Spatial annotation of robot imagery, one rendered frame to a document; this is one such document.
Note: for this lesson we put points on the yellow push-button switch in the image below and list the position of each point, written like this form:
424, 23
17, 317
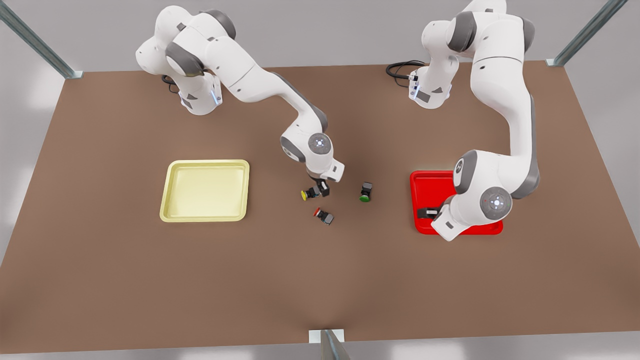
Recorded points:
310, 193

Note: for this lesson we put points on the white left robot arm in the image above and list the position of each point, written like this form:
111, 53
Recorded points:
500, 100

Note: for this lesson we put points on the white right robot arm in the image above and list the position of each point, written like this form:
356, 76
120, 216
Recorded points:
235, 75

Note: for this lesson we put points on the red tray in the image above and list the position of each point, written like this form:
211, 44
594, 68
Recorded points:
427, 192

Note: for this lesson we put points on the yellow tray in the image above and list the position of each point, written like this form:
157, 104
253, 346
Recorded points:
205, 190

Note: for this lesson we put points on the red push-button switch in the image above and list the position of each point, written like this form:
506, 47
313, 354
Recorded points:
324, 216

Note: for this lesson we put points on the green push-button switch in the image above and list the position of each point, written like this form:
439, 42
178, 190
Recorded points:
366, 192

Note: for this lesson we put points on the silver frame post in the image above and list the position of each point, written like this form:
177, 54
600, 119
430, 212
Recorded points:
330, 345
585, 35
37, 42

